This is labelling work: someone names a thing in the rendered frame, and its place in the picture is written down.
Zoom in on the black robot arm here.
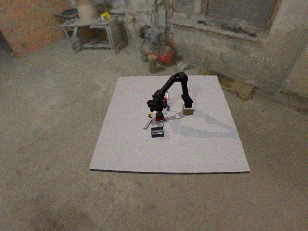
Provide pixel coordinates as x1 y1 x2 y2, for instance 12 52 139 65
147 72 193 112

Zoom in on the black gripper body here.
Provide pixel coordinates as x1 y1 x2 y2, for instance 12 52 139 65
156 104 163 118

